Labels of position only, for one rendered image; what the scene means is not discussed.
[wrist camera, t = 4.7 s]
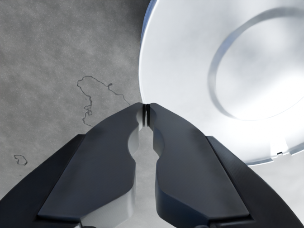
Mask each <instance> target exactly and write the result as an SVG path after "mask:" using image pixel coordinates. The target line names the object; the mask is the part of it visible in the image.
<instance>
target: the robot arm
mask: <svg viewBox="0 0 304 228"><path fill-rule="evenodd" d="M146 114H147V127H150V129H151V130H152V131H153V150H154V151H155V152H156V153H157V154H158V156H159V159H158V160H157V163H156V177H155V200H156V211H157V214H158V216H159V217H160V218H161V219H163V220H164V221H166V222H168V223H169V224H171V225H172V226H174V227H176V228H304V225H303V224H302V222H301V221H300V220H299V218H298V217H297V216H296V214H295V213H294V212H293V211H292V209H291V208H290V207H289V206H288V204H287V203H286V202H285V201H284V200H283V199H282V198H281V197H280V196H279V195H278V194H277V193H276V191H275V190H274V189H273V188H272V187H271V186H270V185H269V184H268V183H267V182H265V181H264V180H263V179H262V178H261V177H260V176H259V175H258V174H257V173H256V172H255V171H253V170H252V169H251V168H250V167H249V166H248V165H246V164H245V163H244V162H243V161H242V160H240V159H239V158H238V157H237V156H236V155H235V154H233V153H232V152H231V151H230V150H229V149H228V148H226V147H225V146H224V145H223V144H222V143H221V142H220V141H219V140H217V139H216V138H215V137H214V136H213V135H212V136H206V135H205V134H204V133H203V132H201V131H200V130H199V129H198V128H197V127H196V126H194V125H193V124H192V123H191V122H189V121H188V120H186V119H185V118H183V117H181V116H179V115H177V114H175V113H174V112H172V111H170V110H168V109H166V108H165V107H163V106H161V105H159V104H157V103H150V104H143V103H141V102H137V103H135V104H133V105H131V106H129V107H127V108H125V109H123V110H121V111H119V112H117V113H115V114H113V115H111V116H109V117H107V118H106V119H104V120H102V121H101V122H99V123H98V124H97V125H95V126H94V127H93V128H92V129H91V130H89V131H88V132H87V133H86V134H77V135H76V136H75V137H74V138H73V139H71V140H70V141H69V142H68V143H66V144H65V145H64V146H63V147H61V148H60V149H59V150H58V151H56V152H55V153H54V154H52V155H51V156H50V157H49V158H48V159H47V160H45V161H44V162H43V163H42V164H40V165H39V166H38V167H37V168H35V169H34V170H33V171H32V172H30V173H29V174H28V175H27V176H25V177H24V178H23V179H22V180H21V181H20V182H19V183H18V184H17V185H15V186H14V187H13V188H12V189H11V190H10V191H9V192H8V193H7V194H6V195H5V196H4V197H3V198H2V199H1V200H0V228H115V227H117V226H119V225H120V224H122V223H123V222H125V221H126V220H128V219H129V218H131V216H132V215H133V213H134V208H135V199H136V162H135V160H134V159H133V155H134V154H135V152H136V151H137V150H138V149H139V131H140V129H142V127H145V119H146Z"/></svg>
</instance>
